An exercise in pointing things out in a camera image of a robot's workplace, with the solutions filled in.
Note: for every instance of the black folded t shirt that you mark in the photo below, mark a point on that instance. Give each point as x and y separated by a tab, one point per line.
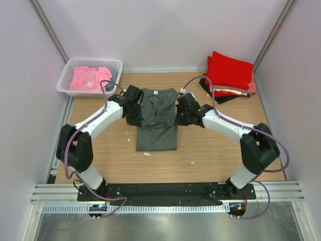
206	87

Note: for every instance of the blue grey t shirt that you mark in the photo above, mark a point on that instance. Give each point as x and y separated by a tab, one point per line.
110	85

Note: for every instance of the aluminium frame rail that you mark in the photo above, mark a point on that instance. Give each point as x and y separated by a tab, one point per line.
66	193

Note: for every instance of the dark grey t shirt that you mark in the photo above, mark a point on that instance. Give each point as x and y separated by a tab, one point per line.
158	131

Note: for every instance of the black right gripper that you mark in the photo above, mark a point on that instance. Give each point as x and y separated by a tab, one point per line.
181	114

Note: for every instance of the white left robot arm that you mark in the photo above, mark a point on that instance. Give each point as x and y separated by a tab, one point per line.
75	142

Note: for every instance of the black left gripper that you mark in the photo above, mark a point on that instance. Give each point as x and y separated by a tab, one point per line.
134	115

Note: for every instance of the pink white folded t shirt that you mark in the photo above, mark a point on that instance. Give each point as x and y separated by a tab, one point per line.
251	88

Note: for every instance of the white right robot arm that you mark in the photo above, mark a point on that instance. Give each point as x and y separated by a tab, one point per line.
258	146

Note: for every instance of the orange red folded t shirt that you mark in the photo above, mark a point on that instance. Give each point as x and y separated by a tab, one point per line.
218	94

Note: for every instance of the white slotted cable duct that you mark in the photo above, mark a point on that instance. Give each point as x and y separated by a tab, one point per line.
103	209

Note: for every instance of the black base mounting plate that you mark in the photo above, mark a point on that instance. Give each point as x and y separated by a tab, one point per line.
176	194

